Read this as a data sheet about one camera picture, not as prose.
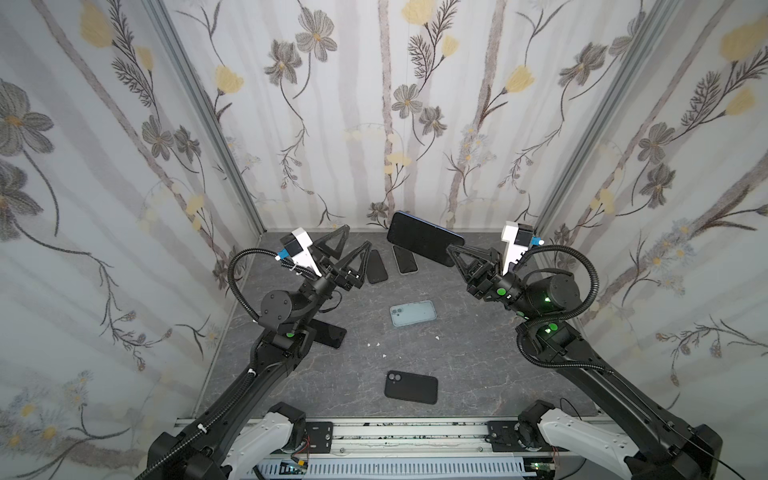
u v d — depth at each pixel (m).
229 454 0.46
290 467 0.72
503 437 0.73
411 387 0.82
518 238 0.49
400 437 0.75
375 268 1.13
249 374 0.47
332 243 0.61
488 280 0.51
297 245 0.50
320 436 0.73
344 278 0.52
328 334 0.91
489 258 0.52
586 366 0.47
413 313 0.97
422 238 0.54
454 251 0.54
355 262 0.52
